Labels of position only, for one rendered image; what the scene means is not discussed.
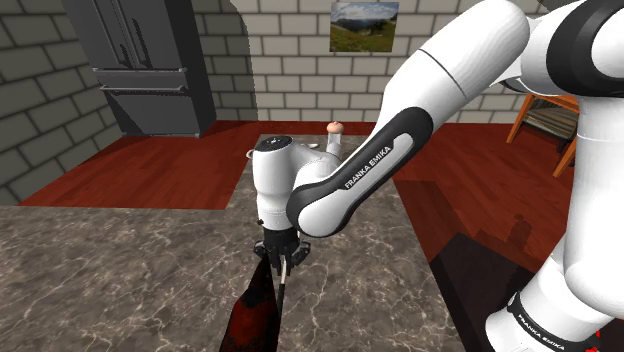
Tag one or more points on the wooden chair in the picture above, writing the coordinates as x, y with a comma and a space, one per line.
546, 109

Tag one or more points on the landscape wall picture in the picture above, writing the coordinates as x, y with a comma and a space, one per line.
364, 27

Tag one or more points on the dark robot stand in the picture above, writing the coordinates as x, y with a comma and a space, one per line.
463, 287

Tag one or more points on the clear bottle pink cap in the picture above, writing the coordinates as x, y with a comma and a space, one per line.
334, 141

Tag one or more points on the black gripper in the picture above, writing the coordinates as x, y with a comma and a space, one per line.
280, 239

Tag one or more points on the dark grey refrigerator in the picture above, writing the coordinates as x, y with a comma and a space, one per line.
146, 68

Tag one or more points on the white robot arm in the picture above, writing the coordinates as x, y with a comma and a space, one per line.
438, 83

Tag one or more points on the dark red black long object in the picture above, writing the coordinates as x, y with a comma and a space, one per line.
253, 312

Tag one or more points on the thin black white stick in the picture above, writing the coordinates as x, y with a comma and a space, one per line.
281, 292

